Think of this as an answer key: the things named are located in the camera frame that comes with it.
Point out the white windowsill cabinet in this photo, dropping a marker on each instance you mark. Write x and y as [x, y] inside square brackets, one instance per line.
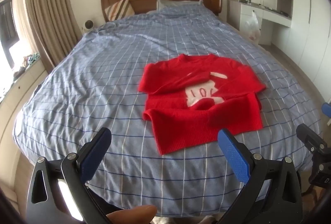
[23, 84]

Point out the person's left hand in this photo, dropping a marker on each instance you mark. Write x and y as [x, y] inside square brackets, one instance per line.
[132, 215]

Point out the white wardrobe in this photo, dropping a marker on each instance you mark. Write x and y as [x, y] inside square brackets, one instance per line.
[310, 32]

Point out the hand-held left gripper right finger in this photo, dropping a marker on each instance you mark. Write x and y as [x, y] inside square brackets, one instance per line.
[235, 158]

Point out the pile of colourful clutter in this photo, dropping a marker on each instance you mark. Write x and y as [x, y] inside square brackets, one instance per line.
[31, 58]

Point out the blue checked bed blanket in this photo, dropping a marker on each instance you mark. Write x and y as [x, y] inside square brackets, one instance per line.
[103, 84]

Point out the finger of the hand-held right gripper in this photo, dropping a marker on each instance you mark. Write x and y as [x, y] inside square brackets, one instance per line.
[310, 139]
[326, 110]

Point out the small white round fan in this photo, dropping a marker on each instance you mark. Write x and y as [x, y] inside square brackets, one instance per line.
[89, 25]

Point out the white desk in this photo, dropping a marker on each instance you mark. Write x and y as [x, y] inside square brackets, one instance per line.
[244, 9]

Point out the window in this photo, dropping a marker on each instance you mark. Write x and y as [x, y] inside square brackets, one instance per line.
[7, 24]

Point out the striped pillow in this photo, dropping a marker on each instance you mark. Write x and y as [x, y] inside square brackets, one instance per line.
[119, 9]

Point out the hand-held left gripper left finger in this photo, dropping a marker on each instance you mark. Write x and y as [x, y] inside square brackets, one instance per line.
[95, 155]

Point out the beige curtain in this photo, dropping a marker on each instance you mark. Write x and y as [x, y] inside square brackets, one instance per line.
[46, 6]

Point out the white plastic bag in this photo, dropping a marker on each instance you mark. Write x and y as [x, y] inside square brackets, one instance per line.
[253, 28]

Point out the red knit sweater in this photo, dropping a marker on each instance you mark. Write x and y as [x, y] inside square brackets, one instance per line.
[196, 120]

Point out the light blue pillow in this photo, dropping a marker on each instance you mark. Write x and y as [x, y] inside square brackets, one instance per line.
[170, 3]

